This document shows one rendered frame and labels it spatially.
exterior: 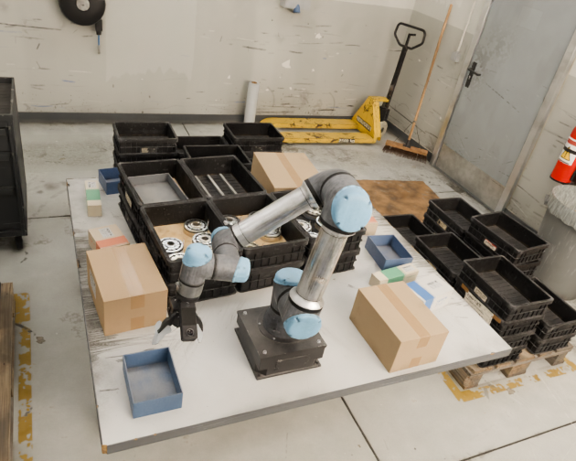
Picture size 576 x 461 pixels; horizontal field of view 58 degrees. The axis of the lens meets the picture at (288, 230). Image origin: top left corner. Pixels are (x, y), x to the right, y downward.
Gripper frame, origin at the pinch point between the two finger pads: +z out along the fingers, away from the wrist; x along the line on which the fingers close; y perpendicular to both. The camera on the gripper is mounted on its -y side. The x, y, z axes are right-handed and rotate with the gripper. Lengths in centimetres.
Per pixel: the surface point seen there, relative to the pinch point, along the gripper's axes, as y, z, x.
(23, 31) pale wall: 381, 14, 54
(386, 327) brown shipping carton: -3, -7, -75
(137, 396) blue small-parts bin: -2.9, 18.5, 9.5
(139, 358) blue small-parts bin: 9.2, 14.3, 8.0
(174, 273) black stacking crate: 36.1, -0.5, -5.7
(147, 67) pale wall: 385, 25, -50
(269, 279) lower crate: 41, 6, -48
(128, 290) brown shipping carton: 30.2, 2.9, 10.8
